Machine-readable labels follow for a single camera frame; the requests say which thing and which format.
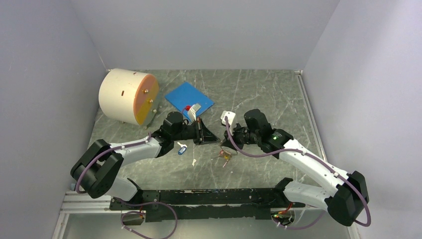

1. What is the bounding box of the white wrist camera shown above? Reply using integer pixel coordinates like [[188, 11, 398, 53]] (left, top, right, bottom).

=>
[[220, 111, 237, 129], [188, 103, 201, 122]]

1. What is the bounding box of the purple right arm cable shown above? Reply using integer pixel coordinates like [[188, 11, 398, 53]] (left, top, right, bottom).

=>
[[224, 116, 372, 228]]

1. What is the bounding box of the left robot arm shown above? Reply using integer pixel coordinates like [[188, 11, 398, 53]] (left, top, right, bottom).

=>
[[70, 112, 220, 209]]

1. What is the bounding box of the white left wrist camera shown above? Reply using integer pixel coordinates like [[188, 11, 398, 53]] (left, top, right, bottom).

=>
[[188, 103, 201, 122]]

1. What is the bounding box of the white cylinder drum box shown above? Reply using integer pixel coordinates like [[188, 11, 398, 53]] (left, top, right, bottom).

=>
[[98, 68, 160, 126]]

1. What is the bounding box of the bunch of silver clips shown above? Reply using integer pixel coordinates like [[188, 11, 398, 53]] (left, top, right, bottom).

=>
[[214, 150, 228, 159]]

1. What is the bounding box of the aluminium frame rail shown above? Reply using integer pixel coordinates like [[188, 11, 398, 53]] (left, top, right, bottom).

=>
[[52, 191, 129, 239]]

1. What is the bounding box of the blue folded paper folder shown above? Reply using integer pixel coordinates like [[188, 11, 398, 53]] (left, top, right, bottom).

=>
[[165, 82, 214, 118]]

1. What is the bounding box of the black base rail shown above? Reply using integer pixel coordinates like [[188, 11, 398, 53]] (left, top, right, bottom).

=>
[[109, 178, 305, 222]]

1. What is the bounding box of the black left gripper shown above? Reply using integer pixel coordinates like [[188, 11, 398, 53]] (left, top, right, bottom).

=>
[[172, 118, 220, 145]]

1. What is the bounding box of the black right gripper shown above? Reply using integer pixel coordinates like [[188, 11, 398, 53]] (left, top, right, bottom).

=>
[[221, 121, 260, 151]]

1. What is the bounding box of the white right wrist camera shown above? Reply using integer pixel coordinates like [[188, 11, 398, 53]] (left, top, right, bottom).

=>
[[220, 111, 237, 129]]

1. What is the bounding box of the key with yellow tag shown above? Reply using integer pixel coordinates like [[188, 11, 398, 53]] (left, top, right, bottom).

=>
[[222, 155, 231, 168]]

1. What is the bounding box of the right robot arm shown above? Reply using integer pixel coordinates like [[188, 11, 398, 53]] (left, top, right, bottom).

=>
[[220, 109, 372, 227]]

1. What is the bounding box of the key with blue tag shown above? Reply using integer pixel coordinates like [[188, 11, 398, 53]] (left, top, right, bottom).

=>
[[177, 142, 187, 155]]

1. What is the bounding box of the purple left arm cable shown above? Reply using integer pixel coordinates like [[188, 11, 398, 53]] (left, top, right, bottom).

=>
[[75, 105, 195, 195]]

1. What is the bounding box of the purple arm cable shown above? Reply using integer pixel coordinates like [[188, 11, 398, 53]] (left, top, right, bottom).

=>
[[224, 116, 372, 228], [75, 105, 195, 195]]

